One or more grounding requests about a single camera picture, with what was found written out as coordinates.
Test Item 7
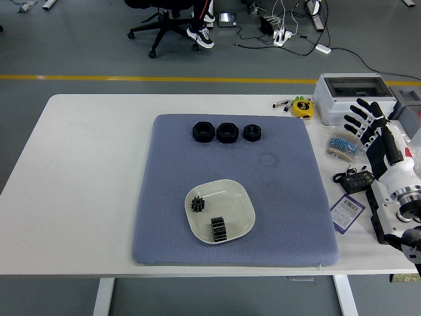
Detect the grey electrical enclosure box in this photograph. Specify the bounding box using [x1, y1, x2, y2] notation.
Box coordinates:
[312, 72, 398, 126]

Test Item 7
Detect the black digital meter module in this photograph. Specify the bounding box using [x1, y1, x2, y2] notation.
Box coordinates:
[332, 167, 376, 194]

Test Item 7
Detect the small black gear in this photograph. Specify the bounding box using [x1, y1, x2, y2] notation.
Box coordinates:
[190, 196, 207, 213]

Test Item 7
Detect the green patterned object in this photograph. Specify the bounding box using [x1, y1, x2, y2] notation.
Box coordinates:
[389, 272, 419, 283]

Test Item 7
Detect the yellow tape measure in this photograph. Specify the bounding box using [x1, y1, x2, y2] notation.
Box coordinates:
[291, 100, 315, 119]

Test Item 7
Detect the black office chair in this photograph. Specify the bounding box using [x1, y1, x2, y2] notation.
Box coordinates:
[124, 0, 200, 59]

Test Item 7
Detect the large black hex nut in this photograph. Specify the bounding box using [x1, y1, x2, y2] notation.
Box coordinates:
[216, 122, 240, 145]
[192, 120, 216, 144]

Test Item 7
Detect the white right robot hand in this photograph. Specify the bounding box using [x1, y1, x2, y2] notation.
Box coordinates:
[343, 97, 421, 195]

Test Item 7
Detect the small black hex nut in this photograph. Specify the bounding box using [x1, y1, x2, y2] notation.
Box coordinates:
[243, 123, 263, 143]

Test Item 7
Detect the white table leg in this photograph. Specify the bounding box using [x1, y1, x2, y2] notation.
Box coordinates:
[92, 278, 116, 316]
[332, 275, 359, 316]

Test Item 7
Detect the large black gear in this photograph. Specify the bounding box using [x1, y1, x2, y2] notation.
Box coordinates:
[210, 216, 230, 244]

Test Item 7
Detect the bag of blue resistors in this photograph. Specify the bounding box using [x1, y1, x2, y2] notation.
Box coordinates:
[325, 123, 368, 163]

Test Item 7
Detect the white square plate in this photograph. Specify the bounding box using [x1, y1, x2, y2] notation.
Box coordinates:
[184, 178, 257, 246]

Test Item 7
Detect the blue-grey quilted mat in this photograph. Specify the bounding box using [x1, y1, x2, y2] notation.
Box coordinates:
[131, 113, 340, 265]

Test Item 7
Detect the white desk leg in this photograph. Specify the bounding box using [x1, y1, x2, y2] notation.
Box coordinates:
[304, 0, 326, 32]

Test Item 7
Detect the grey box with red button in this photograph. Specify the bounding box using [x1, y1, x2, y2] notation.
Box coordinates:
[391, 88, 421, 147]

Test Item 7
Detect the purple-edged label card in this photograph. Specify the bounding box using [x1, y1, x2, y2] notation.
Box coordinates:
[330, 193, 366, 235]

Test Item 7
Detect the person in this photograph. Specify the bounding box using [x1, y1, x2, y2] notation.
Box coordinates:
[186, 0, 216, 49]

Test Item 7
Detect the white power strip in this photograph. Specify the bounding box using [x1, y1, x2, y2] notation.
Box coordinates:
[272, 28, 295, 47]

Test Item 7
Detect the grey desk phone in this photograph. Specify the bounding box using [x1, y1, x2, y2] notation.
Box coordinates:
[218, 12, 238, 28]

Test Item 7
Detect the white flat box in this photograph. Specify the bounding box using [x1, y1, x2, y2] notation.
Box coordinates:
[389, 118, 412, 139]

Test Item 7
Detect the black power adapter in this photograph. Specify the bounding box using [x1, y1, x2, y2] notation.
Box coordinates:
[259, 16, 276, 34]

